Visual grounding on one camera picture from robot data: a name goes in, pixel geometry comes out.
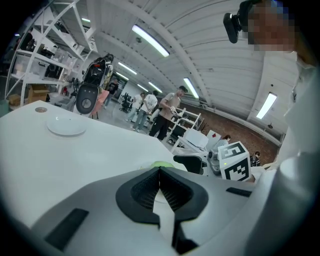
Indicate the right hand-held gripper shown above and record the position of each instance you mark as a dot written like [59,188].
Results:
[235,162]

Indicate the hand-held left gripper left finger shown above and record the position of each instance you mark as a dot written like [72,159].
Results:
[100,212]

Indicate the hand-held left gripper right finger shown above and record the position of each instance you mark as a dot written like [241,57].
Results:
[215,200]

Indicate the green cabbage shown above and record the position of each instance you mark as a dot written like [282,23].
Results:
[162,164]

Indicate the white box appliance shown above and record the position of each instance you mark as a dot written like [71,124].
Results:
[197,138]

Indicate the white panel with red mark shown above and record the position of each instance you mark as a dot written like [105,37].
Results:
[213,137]

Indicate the white shelving rack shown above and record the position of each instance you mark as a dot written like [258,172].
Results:
[42,57]
[185,120]

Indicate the white square table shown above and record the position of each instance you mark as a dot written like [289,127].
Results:
[75,160]

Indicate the long ceiling light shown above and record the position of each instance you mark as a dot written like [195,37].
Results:
[266,106]
[150,40]
[191,88]
[127,68]
[155,87]

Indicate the person's white coat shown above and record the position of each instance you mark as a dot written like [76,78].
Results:
[295,162]

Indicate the black office chair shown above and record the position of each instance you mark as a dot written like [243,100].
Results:
[125,102]

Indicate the white round plate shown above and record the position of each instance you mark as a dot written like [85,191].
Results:
[66,126]

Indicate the grey round table grommet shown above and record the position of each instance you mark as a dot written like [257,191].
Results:
[41,109]

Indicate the cardboard box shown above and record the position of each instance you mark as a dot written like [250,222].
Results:
[37,93]

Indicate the green trash bin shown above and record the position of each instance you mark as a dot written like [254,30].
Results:
[3,108]

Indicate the person's head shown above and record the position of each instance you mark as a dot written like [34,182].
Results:
[271,27]

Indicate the black head camera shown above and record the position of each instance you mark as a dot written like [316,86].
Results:
[232,25]

